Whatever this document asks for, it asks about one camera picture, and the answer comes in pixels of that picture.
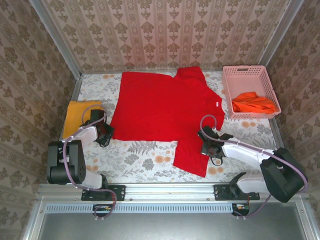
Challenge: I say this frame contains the slotted grey cable duct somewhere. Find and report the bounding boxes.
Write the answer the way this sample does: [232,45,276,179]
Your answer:
[44,203,248,214]

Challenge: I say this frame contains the red t-shirt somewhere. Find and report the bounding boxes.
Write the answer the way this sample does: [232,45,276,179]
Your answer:
[109,66,225,178]

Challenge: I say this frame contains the grey sheet metal panel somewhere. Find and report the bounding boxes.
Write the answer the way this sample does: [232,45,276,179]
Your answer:
[22,201,320,240]

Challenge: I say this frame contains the pink plastic basket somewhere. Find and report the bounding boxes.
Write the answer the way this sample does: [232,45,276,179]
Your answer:
[221,65,283,120]

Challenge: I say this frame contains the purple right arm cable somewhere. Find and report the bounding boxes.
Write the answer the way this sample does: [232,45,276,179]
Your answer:
[200,114,309,221]

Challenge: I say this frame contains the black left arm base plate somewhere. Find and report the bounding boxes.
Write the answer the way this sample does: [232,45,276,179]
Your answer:
[81,184,126,202]

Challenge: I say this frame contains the aluminium frame post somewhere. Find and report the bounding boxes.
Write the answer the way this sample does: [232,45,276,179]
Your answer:
[256,0,305,76]
[28,0,82,78]

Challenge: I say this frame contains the floral table cover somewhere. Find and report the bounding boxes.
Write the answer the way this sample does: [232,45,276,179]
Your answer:
[56,70,288,184]

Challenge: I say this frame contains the folded yellow t-shirt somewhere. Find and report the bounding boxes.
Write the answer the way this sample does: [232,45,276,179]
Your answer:
[61,100,103,139]

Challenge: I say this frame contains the aluminium mounting rail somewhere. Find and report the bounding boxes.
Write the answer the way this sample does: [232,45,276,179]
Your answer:
[37,182,307,202]

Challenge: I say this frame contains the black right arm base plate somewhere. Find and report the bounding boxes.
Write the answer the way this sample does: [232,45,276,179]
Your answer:
[213,184,260,202]

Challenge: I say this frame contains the black connector box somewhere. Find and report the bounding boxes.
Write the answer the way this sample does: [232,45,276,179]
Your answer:
[231,202,251,217]
[92,203,113,217]

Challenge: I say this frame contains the orange t-shirt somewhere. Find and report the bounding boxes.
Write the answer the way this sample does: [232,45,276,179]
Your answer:
[231,91,280,115]

